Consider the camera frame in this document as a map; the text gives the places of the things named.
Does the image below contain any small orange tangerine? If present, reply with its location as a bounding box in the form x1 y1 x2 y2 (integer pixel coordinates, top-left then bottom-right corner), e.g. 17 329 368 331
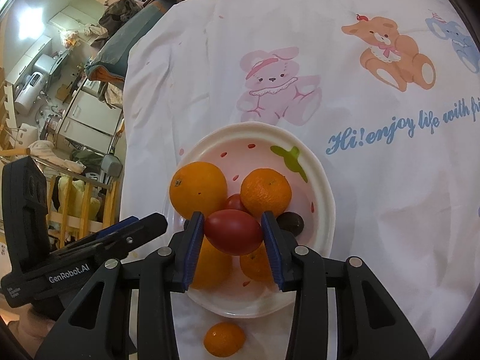
240 243 273 284

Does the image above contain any orange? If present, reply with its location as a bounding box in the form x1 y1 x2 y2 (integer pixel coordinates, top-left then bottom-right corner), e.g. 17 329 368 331
169 162 228 219
191 237 233 290

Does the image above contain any dark grape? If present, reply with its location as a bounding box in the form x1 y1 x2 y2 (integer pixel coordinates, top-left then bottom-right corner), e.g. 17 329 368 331
277 211 304 236

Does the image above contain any red cherry tomato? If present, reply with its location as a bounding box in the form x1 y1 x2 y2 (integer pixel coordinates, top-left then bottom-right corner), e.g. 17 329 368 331
224 193 250 214
204 209 263 256

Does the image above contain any large orange mandarin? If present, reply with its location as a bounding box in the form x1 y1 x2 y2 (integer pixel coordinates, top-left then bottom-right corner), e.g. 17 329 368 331
240 168 292 219

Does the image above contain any person's left hand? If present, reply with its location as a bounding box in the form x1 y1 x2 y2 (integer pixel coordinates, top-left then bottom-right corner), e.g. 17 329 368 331
7 305 55 358

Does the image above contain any wooden rack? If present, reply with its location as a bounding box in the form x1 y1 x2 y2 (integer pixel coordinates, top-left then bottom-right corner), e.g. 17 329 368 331
0 145 122 248

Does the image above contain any pink strawberry pattern bowl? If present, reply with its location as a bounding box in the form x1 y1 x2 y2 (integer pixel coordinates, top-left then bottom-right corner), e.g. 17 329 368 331
164 122 335 319

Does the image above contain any white kitchen cabinet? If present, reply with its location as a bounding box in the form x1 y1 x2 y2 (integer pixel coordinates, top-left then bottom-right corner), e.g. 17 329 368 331
57 80 122 155

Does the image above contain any pile of clothes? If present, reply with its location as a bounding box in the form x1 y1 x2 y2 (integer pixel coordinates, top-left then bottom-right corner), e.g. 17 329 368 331
84 0 211 83

